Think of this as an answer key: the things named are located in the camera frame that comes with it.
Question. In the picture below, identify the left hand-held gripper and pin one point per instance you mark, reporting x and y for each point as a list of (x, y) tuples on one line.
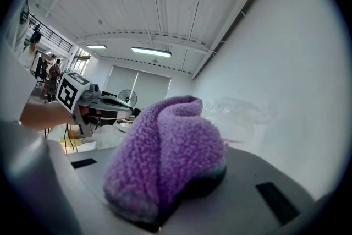
[(68, 93)]

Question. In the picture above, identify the purple fleece cloth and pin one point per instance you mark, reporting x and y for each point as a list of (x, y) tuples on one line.
[(165, 151)]

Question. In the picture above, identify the person's left forearm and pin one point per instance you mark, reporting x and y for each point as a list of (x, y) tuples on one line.
[(46, 115)]

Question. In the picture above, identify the plastic-wrapped clear water bottle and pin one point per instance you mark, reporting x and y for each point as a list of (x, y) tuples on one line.
[(239, 118)]

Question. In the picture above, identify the yellow cloth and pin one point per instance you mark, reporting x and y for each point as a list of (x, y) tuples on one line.
[(70, 141)]

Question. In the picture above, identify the ceiling light panel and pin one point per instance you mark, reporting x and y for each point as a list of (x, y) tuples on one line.
[(151, 51), (96, 46)]

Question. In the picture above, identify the black balcony railing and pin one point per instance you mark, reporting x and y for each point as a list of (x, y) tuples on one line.
[(55, 37)]

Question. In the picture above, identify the black standing fan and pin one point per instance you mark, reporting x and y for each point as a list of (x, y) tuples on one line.
[(127, 97)]

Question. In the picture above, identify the grey window blind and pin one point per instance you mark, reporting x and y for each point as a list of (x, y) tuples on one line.
[(137, 85)]

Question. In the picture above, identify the person's white t-shirt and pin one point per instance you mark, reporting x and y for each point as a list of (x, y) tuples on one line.
[(13, 49)]

